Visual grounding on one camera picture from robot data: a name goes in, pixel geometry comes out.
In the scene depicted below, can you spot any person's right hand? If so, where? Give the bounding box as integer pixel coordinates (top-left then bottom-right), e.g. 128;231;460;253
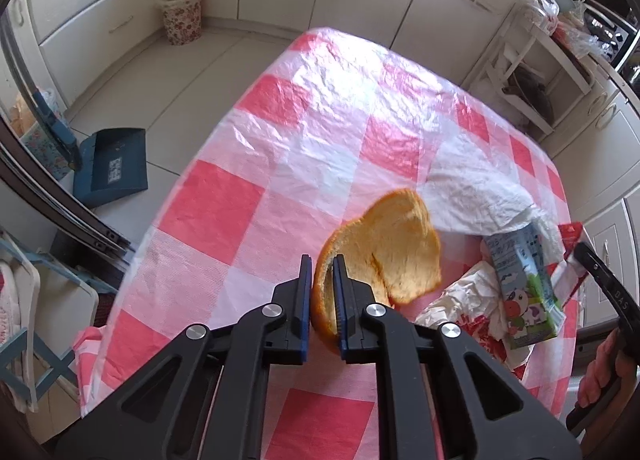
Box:
575;326;637;412

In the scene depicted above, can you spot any red checked plastic tablecloth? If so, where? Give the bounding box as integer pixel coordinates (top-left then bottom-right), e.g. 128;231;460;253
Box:
70;27;587;460

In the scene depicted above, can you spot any grey sliding door frame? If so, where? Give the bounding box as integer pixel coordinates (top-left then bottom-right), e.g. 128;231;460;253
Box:
0;0;136;267

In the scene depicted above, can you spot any floral patterned box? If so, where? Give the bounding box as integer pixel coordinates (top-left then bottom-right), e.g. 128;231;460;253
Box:
20;117;76;181

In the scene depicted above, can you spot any red foil wrapper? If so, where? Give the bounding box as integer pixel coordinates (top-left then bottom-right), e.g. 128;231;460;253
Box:
557;222;586;302

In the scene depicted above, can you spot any clear plastic bag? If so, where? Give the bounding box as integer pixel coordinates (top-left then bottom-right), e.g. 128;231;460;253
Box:
555;15;606;59

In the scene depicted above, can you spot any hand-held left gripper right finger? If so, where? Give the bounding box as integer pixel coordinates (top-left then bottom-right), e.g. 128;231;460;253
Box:
332;254;588;460

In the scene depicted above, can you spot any black toaster oven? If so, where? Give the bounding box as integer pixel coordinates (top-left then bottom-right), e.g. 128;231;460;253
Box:
582;0;640;69

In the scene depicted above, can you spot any milk carton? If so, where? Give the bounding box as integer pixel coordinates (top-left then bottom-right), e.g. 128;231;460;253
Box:
482;222;566;352

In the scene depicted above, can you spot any white trolley rack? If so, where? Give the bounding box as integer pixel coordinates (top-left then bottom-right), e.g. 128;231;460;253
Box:
462;0;599;139

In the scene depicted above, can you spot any dark wok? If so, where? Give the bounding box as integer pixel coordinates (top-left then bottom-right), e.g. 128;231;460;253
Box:
502;65;556;126

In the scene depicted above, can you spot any floral waste bin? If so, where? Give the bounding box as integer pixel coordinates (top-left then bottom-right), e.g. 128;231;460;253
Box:
159;0;205;46

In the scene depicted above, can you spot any large orange peel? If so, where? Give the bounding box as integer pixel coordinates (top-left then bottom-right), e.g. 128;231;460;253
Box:
310;188;444;356

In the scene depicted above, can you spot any blue dustpan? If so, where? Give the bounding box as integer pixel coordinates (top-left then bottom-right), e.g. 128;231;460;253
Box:
34;90;150;205

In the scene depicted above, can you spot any white plastic bag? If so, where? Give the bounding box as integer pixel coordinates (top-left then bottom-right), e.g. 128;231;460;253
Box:
535;0;561;36
427;132;567;262

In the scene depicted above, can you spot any blue and white shoe rack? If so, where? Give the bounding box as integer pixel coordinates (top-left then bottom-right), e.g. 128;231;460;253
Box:
0;227;102;414

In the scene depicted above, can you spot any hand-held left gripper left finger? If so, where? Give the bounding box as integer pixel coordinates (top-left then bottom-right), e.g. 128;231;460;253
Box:
55;254;314;460

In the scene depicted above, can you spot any crumpled white red packet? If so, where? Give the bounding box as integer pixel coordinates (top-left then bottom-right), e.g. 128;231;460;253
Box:
412;260;532;382

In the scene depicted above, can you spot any white drawer cabinet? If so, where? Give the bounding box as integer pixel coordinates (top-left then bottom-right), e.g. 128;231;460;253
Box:
10;0;182;107
542;72;640;327

